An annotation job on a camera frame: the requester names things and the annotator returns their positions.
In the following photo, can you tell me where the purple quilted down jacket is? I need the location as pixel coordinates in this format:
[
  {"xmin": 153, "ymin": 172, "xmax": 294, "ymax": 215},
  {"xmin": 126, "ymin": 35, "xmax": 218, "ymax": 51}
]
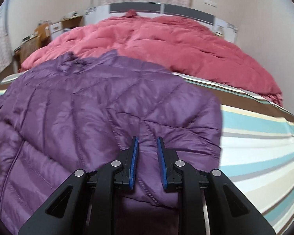
[{"xmin": 0, "ymin": 51, "xmax": 222, "ymax": 234}]

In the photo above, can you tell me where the striped bed sheet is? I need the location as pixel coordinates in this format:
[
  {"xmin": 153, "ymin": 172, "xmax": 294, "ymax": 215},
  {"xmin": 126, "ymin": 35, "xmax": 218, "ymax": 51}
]
[{"xmin": 0, "ymin": 73, "xmax": 294, "ymax": 234}]

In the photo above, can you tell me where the pink red comforter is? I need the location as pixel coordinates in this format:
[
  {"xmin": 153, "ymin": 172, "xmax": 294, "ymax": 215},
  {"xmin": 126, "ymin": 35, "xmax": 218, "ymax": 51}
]
[{"xmin": 21, "ymin": 10, "xmax": 283, "ymax": 105}]

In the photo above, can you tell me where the side patterned curtain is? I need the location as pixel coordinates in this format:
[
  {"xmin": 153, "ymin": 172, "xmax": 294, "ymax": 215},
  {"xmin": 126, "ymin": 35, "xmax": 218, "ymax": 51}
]
[{"xmin": 0, "ymin": 0, "xmax": 12, "ymax": 73}]

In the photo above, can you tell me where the grey white headboard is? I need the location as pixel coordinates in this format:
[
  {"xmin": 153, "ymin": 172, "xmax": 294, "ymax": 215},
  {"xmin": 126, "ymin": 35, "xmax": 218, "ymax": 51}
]
[{"xmin": 84, "ymin": 2, "xmax": 238, "ymax": 43}]

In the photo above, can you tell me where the white drawer cabinet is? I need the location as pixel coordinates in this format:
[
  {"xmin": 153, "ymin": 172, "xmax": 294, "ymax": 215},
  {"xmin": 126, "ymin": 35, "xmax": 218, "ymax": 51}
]
[{"xmin": 49, "ymin": 22, "xmax": 71, "ymax": 41}]

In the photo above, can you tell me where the wooden bedside table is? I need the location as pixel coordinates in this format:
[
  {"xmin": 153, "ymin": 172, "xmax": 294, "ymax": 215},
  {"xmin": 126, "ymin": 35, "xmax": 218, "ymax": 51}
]
[{"xmin": 61, "ymin": 15, "xmax": 83, "ymax": 29}]

